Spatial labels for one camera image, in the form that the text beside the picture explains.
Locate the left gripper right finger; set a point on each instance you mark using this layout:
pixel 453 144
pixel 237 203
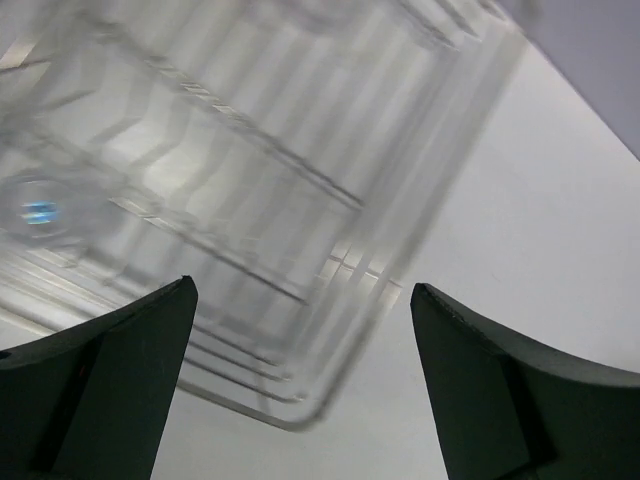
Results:
pixel 507 406

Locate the clear plastic cup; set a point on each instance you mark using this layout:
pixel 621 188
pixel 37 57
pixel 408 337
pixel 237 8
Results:
pixel 41 209

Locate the wire dish rack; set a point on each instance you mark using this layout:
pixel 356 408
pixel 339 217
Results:
pixel 288 156

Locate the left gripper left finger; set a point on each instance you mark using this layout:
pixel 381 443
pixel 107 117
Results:
pixel 91 401

